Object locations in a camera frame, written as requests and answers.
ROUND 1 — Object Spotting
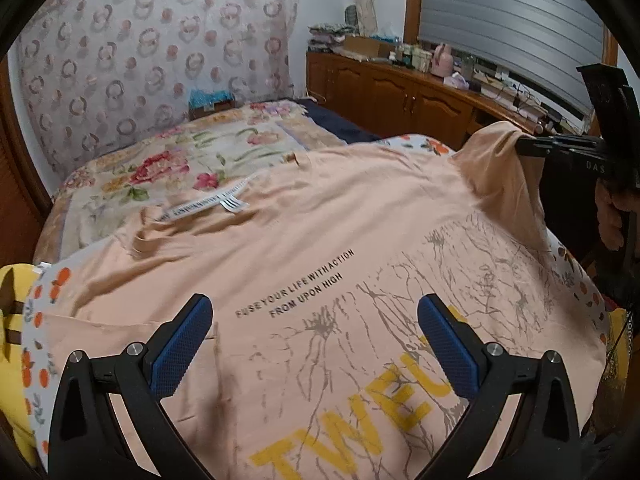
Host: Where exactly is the orange fruit print sheet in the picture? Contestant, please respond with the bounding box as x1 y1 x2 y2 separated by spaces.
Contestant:
20 132 611 466

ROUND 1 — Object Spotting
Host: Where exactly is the group of small bottles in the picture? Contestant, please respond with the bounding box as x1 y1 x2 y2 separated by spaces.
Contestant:
395 42 433 71

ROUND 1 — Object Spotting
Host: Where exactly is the cardboard box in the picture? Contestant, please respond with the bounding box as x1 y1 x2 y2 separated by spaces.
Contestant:
342 35 396 60

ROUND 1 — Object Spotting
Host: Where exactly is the pink kettle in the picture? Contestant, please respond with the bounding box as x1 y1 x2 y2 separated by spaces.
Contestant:
432 43 454 77

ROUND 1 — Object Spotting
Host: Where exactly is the peach printed t-shirt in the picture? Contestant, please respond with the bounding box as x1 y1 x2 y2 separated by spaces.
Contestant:
47 121 608 480

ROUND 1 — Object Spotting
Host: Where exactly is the navy blanket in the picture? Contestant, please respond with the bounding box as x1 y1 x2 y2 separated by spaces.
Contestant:
300 100 382 144

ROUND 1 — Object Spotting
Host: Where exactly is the stack of folded cloths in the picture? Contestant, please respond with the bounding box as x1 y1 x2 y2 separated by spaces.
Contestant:
307 22 351 54

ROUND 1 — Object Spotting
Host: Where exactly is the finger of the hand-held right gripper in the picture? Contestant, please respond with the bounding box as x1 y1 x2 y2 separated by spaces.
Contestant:
515 132 608 161

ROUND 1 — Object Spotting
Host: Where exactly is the person's right hand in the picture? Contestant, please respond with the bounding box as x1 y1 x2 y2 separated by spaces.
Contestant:
596 180 627 252

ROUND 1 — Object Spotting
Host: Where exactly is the circle pattern sheer curtain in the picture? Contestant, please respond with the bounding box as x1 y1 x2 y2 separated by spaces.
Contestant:
17 0 301 181

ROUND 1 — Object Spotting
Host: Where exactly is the wooden louvred door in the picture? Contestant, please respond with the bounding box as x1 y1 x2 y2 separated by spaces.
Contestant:
0 67 53 267

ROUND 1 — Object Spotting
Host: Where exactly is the floral bedspread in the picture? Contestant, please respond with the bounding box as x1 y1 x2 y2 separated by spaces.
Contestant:
32 100 351 266

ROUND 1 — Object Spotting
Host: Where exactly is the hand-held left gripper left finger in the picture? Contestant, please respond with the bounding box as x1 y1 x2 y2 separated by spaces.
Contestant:
46 293 221 480

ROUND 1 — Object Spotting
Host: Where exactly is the black chair back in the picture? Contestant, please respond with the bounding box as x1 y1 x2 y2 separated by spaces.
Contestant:
530 125 601 272

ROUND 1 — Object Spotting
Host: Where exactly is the grey window blind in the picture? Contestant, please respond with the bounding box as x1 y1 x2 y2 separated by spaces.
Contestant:
417 0 607 117

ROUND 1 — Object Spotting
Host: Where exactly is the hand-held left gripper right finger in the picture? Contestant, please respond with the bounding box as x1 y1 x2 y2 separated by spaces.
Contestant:
416 293 583 480

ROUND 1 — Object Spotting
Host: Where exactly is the yellow plush toy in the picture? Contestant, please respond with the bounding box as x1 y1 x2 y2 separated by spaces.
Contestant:
0 264 43 467

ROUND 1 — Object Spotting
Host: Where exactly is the wooden cabinet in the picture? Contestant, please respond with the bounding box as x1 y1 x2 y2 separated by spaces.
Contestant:
306 50 551 151

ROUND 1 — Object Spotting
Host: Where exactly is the teal topped box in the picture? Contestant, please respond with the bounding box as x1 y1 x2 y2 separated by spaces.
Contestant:
189 89 236 120

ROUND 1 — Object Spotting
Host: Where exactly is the yellow patterned cloth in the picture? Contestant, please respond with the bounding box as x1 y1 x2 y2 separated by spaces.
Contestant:
604 309 633 391

